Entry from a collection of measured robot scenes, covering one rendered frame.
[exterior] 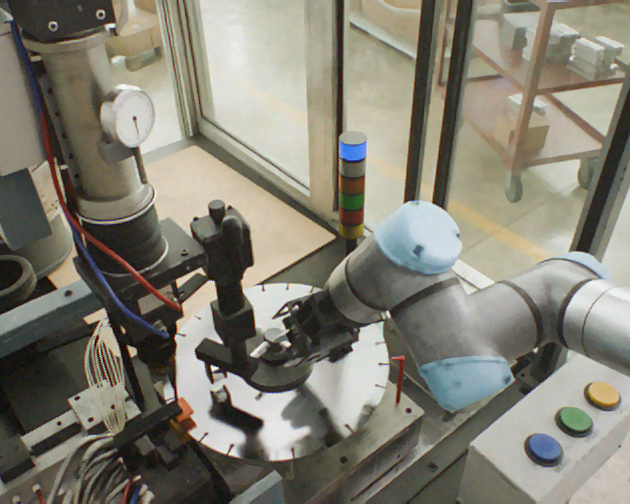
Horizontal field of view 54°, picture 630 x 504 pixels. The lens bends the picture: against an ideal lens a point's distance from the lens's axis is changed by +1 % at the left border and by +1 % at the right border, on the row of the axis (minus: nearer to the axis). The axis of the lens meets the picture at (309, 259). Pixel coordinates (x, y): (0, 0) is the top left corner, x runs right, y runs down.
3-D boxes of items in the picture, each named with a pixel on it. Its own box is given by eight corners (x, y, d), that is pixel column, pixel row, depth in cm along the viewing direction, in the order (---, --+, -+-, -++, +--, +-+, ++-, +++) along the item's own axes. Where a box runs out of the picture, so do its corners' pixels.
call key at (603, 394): (595, 385, 93) (599, 376, 92) (620, 402, 90) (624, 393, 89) (580, 399, 91) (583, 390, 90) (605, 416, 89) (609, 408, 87)
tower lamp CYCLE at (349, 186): (353, 177, 106) (353, 162, 104) (371, 188, 103) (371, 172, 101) (333, 186, 104) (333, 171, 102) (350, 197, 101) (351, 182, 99)
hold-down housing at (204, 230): (248, 315, 80) (231, 185, 67) (264, 339, 76) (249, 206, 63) (208, 331, 78) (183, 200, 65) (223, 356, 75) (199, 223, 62)
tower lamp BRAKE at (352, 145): (354, 144, 102) (354, 128, 100) (372, 154, 99) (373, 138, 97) (333, 153, 100) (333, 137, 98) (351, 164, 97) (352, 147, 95)
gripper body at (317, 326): (268, 317, 78) (306, 276, 68) (322, 300, 82) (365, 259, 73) (293, 373, 75) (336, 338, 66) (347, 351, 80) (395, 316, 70)
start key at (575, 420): (568, 409, 90) (571, 401, 88) (593, 428, 87) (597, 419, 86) (551, 424, 88) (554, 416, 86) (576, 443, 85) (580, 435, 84)
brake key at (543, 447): (538, 436, 86) (541, 427, 85) (563, 456, 84) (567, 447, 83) (520, 452, 85) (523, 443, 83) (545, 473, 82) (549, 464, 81)
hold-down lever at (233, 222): (227, 197, 66) (202, 201, 65) (252, 217, 62) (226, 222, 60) (228, 261, 70) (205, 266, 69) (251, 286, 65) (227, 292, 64)
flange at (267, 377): (253, 325, 95) (251, 314, 94) (322, 338, 93) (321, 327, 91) (226, 381, 87) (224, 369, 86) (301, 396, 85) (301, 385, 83)
